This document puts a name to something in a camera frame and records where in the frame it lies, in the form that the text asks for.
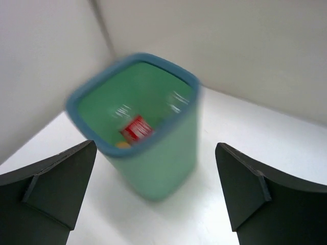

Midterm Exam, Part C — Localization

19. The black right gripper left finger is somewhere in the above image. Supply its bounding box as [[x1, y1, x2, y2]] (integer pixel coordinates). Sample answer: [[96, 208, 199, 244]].
[[1, 140, 97, 244]]

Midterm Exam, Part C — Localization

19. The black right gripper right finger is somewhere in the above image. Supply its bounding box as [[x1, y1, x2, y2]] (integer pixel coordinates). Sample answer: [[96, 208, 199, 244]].
[[215, 143, 326, 244]]

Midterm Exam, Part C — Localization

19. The orange juice bottle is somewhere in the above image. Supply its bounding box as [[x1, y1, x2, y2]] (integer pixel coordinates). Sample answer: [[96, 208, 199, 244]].
[[115, 141, 131, 149]]

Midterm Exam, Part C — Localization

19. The red label water bottle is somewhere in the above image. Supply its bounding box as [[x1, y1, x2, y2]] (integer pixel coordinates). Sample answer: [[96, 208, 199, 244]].
[[112, 104, 154, 144]]

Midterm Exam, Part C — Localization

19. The green label clear bottle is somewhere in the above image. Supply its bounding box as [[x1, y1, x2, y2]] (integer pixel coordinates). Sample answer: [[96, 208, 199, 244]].
[[163, 91, 189, 119]]

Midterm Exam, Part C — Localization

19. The green plastic bin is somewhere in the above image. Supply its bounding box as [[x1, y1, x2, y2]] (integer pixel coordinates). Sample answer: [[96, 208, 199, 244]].
[[66, 53, 200, 201]]

